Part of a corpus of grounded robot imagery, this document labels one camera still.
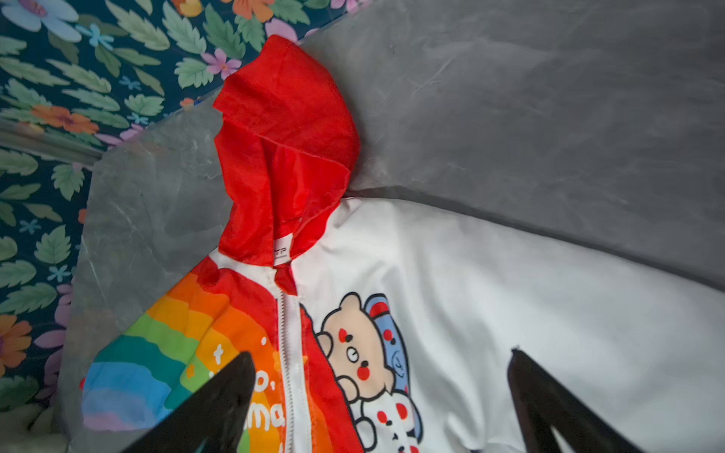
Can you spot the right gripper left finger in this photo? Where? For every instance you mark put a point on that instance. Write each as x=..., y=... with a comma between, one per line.
x=211, y=420

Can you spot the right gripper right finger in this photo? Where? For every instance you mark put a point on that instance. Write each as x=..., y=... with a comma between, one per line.
x=545, y=409

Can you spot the rainbow white red-hooded kids jacket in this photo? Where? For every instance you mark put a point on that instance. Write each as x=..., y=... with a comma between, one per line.
x=381, y=325

